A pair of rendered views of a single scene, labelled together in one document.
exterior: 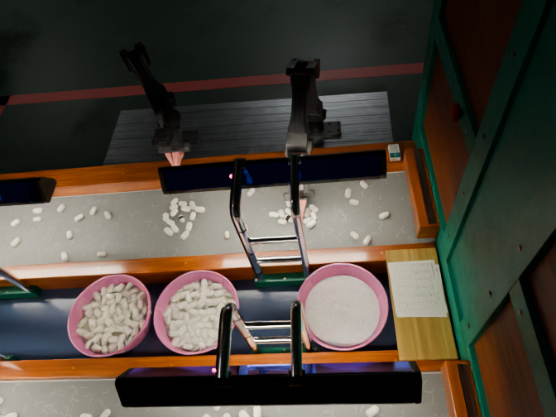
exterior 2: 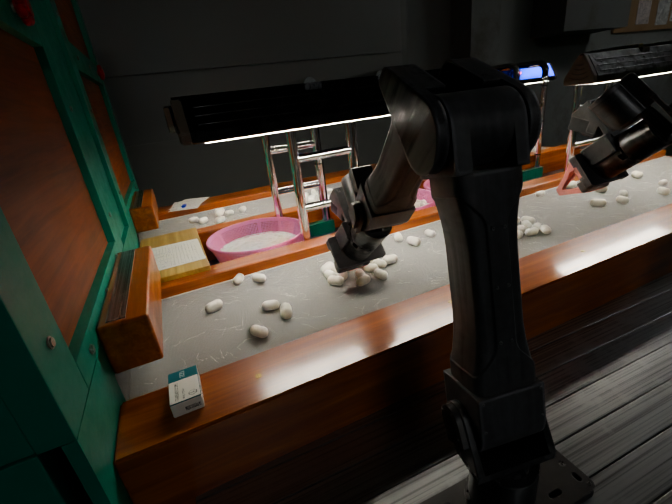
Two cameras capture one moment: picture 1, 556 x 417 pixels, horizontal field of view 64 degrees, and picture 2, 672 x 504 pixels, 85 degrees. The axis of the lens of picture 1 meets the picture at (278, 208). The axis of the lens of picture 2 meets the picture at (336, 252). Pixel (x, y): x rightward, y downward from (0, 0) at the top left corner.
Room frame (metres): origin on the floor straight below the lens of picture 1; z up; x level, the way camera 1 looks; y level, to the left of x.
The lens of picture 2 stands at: (1.38, -0.48, 1.09)
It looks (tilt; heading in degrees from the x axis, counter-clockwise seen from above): 23 degrees down; 145
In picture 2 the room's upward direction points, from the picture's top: 7 degrees counter-clockwise
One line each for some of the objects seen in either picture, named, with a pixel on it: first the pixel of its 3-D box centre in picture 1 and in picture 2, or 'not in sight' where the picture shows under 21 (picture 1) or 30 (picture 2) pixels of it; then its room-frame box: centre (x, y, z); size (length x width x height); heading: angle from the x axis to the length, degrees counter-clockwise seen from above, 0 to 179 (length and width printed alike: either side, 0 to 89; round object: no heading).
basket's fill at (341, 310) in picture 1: (342, 311); (260, 252); (0.47, -0.11, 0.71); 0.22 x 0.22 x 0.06
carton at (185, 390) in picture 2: (394, 152); (185, 390); (0.96, -0.45, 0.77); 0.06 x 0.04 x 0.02; 168
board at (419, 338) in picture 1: (418, 300); (171, 253); (0.43, -0.33, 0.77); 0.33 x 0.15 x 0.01; 168
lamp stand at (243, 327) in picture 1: (275, 364); (287, 165); (0.32, 0.10, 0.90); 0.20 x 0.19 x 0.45; 78
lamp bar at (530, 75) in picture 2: not in sight; (496, 78); (0.44, 1.06, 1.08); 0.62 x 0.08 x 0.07; 78
